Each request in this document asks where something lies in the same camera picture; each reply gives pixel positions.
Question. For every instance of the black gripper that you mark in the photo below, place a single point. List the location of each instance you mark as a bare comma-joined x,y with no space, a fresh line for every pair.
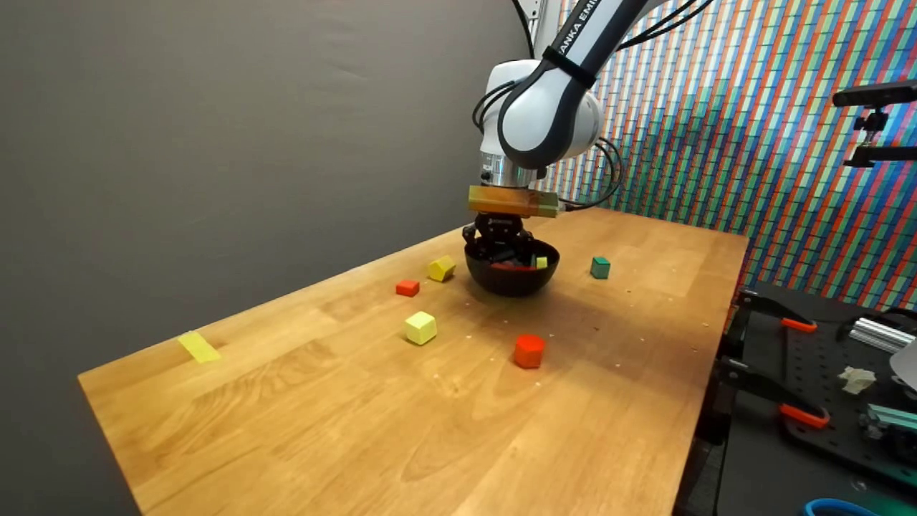
498,239

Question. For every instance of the small red block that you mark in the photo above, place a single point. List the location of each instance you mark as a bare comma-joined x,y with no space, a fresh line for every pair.
408,286

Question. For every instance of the green cube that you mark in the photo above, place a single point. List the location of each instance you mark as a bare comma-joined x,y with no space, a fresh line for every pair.
601,268

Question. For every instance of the red hexagonal block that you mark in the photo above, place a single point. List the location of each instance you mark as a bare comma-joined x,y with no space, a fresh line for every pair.
528,351

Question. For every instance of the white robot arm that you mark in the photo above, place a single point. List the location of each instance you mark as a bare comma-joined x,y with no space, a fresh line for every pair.
538,112

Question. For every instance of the black bowl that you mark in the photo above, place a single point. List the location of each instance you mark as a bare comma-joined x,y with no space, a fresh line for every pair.
514,279

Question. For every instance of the yellow cube right of bowl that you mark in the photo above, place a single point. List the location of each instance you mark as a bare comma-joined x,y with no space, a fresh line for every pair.
443,268

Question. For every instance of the yellow-green cube left of bowl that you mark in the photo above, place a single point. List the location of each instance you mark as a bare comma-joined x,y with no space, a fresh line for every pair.
420,328

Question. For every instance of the orange black clamp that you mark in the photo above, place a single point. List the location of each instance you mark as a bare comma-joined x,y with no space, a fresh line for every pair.
783,312

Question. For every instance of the yellow tape strip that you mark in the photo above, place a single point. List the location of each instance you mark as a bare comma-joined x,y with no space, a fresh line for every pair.
198,347

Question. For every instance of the orange clamp at edge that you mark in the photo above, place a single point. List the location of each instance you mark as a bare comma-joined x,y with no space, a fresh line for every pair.
789,405

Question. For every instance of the black pegboard panel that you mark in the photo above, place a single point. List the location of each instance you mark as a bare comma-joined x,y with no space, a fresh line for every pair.
812,368

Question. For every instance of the white crumpled object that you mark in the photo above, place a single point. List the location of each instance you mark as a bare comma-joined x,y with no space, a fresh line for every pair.
856,380

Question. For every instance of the teal tool on pegboard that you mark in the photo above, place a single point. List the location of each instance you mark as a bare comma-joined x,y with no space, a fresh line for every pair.
883,418

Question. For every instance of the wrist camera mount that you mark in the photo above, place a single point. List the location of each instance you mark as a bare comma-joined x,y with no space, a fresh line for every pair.
514,200

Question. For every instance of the camera stand arm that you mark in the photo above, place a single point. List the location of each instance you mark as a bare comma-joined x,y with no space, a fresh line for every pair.
872,120

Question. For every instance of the blue scissors handle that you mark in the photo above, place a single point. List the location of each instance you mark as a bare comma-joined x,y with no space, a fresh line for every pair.
830,506

